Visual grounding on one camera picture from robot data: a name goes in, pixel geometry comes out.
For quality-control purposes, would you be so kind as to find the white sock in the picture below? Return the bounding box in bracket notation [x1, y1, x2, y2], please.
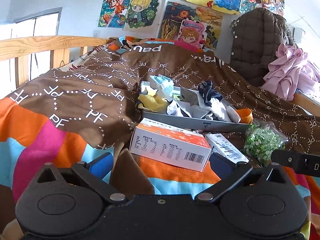
[167, 98, 241, 123]

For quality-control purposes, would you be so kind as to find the small white barcode box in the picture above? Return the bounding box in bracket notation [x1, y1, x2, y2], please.
[205, 133, 249, 164]

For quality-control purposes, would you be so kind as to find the bag of green beads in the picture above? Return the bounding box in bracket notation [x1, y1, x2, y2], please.
[242, 119, 288, 165]

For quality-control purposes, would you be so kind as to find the orange round lid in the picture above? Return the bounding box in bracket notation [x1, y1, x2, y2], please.
[235, 108, 253, 124]

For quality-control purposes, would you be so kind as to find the colourful cartoon striped blanket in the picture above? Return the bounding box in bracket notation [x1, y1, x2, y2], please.
[1, 37, 319, 226]

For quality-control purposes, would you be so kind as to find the brown PF patterned quilt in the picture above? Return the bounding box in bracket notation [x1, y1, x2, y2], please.
[4, 43, 320, 198]

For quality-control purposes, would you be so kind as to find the orange white carton box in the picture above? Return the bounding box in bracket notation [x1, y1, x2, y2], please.
[130, 118, 212, 172]

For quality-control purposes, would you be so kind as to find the painted frog shallow tray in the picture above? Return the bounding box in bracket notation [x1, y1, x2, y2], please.
[138, 80, 251, 133]

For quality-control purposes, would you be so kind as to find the navy patterned sock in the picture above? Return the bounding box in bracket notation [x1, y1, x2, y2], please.
[197, 81, 223, 107]

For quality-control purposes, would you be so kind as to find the yellow cloth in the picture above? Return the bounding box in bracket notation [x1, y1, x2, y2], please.
[138, 93, 172, 114]

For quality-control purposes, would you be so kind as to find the pink crumpled garment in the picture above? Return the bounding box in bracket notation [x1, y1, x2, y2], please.
[262, 43, 319, 101]

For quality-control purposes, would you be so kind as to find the light blue white cloth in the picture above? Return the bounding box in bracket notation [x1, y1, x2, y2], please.
[149, 74, 174, 99]

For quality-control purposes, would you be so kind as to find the brown puffer jacket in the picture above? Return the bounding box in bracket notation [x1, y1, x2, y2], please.
[230, 8, 297, 87]

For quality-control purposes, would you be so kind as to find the pink anime girl poster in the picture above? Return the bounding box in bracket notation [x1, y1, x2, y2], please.
[177, 20, 208, 49]

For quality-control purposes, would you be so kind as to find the blond boy green poster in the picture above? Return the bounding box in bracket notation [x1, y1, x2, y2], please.
[124, 0, 165, 34]

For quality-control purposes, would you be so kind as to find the red-haired girl green poster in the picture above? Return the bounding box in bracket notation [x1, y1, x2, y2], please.
[239, 0, 261, 14]

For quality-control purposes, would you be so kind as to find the orange-haired girl poster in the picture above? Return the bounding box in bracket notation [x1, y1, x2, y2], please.
[98, 0, 130, 29]

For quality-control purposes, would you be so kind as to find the wall air conditioner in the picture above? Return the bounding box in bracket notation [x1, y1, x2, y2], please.
[293, 27, 305, 43]

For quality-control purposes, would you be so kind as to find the wooden bed rail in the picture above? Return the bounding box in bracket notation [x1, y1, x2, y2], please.
[1, 35, 111, 88]

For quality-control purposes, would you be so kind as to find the window with grey frame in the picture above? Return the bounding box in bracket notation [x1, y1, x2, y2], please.
[1, 8, 61, 97]

